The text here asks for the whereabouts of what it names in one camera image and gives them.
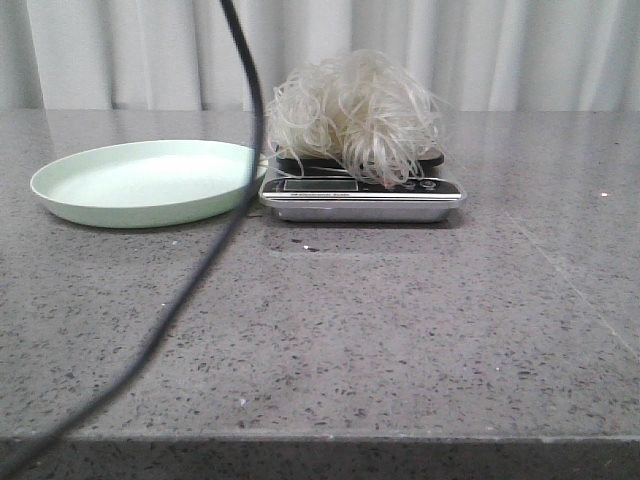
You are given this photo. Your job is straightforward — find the white vermicelli noodle bundle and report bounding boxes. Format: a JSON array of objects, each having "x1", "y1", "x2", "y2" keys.
[{"x1": 267, "y1": 50, "x2": 439, "y2": 187}]

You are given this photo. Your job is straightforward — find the black silver kitchen scale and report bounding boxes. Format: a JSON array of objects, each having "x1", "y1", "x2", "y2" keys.
[{"x1": 260, "y1": 148, "x2": 467, "y2": 223}]

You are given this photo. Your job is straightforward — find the light green round plate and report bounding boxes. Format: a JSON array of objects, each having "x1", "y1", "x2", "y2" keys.
[{"x1": 30, "y1": 140, "x2": 254, "y2": 229}]

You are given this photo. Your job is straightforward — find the black cable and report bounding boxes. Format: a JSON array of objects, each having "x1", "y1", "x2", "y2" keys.
[{"x1": 0, "y1": 0, "x2": 266, "y2": 480}]

